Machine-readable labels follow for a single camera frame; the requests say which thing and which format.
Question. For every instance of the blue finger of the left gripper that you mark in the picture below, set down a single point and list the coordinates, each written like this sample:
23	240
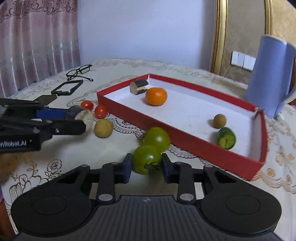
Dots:
51	114

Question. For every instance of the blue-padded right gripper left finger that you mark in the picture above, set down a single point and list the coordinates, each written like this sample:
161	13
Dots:
111	174

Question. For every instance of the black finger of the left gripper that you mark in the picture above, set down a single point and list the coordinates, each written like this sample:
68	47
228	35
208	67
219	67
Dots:
65	127

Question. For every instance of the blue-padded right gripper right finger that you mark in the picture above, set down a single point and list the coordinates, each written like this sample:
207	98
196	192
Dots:
181	174

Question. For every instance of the long eggplant piece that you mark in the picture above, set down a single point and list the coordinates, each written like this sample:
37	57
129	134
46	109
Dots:
82	114

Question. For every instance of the green tomato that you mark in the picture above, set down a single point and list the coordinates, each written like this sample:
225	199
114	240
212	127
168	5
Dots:
158	138
146	159

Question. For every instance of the green cucumber piece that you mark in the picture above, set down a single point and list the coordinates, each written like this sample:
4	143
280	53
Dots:
226	138

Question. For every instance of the orange tangerine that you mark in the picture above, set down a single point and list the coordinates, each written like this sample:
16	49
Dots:
156	96

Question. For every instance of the short eggplant piece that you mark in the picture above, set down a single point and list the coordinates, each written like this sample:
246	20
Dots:
138	86

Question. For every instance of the person's left hand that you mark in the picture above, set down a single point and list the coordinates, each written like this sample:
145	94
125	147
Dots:
8	164

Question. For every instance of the black smartphone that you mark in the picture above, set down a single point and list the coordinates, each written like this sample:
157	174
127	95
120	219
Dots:
45	99

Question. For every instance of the lace embroidered tablecloth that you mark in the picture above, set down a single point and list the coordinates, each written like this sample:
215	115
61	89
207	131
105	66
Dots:
63	153

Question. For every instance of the red cherry tomato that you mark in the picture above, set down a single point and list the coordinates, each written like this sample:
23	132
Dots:
87	104
100	111

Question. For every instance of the black eyeglasses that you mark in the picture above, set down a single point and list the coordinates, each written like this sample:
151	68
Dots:
79	72

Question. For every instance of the red shallow cardboard box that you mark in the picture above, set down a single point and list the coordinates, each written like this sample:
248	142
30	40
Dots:
186	116

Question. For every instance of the pink floral curtain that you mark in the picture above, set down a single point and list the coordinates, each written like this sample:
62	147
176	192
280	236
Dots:
38	39

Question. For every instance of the blue electric kettle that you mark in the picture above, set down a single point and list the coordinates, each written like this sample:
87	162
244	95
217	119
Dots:
269	82

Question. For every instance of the white wall switch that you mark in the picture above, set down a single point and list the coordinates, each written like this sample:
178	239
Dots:
242	60

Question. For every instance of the gold mirror frame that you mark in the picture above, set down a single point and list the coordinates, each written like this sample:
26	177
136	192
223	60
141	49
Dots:
238	26

